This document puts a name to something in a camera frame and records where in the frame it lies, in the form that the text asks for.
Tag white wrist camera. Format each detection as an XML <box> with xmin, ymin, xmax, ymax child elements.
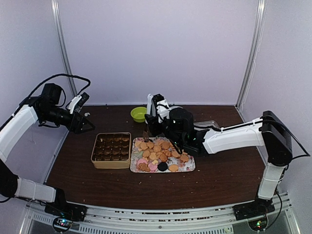
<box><xmin>66</xmin><ymin>92</ymin><xmax>90</xmax><ymax>115</ymax></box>
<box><xmin>146</xmin><ymin>94</ymin><xmax>171</xmax><ymax>123</ymax></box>

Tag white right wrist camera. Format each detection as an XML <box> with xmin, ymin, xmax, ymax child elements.
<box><xmin>146</xmin><ymin>94</ymin><xmax>171</xmax><ymax>123</ymax></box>

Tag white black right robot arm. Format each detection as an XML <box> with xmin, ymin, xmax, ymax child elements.
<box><xmin>145</xmin><ymin>104</ymin><xmax>297</xmax><ymax>220</ymax></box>

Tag aluminium corner post right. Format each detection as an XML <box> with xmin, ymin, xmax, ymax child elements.
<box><xmin>236</xmin><ymin>0</ymin><xmax>267</xmax><ymax>113</ymax></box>

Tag black sandwich cookie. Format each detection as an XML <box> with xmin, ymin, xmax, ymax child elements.
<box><xmin>157</xmin><ymin>162</ymin><xmax>168</xmax><ymax>172</ymax></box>

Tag green bowl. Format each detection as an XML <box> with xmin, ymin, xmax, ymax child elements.
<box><xmin>130</xmin><ymin>107</ymin><xmax>147</xmax><ymax>123</ymax></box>

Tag gold cookie tin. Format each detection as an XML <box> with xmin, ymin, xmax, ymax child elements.
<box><xmin>91</xmin><ymin>132</ymin><xmax>132</xmax><ymax>169</ymax></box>

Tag metal serving tongs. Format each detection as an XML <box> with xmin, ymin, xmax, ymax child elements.
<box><xmin>142</xmin><ymin>124</ymin><xmax>149</xmax><ymax>142</ymax></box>

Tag aluminium front rail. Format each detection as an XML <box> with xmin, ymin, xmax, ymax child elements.
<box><xmin>19</xmin><ymin>191</ymin><xmax>302</xmax><ymax>234</ymax></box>

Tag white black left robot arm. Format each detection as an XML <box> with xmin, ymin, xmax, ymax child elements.
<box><xmin>0</xmin><ymin>74</ymin><xmax>95</xmax><ymax>216</ymax></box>

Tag floral cookie tray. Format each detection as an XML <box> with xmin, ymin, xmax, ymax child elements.
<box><xmin>130</xmin><ymin>137</ymin><xmax>195</xmax><ymax>173</ymax></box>

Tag aluminium corner post left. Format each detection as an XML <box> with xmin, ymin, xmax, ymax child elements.
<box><xmin>50</xmin><ymin>0</ymin><xmax>81</xmax><ymax>105</ymax></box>

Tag aluminium corner post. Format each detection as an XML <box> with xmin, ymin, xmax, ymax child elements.
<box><xmin>50</xmin><ymin>0</ymin><xmax>81</xmax><ymax>105</ymax></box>
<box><xmin>236</xmin><ymin>0</ymin><xmax>267</xmax><ymax>113</ymax></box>

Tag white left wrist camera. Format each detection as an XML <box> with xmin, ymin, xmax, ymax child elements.
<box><xmin>66</xmin><ymin>92</ymin><xmax>90</xmax><ymax>115</ymax></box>

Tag pink round cookie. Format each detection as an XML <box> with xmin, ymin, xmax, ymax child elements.
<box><xmin>137</xmin><ymin>158</ymin><xmax>148</xmax><ymax>167</ymax></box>

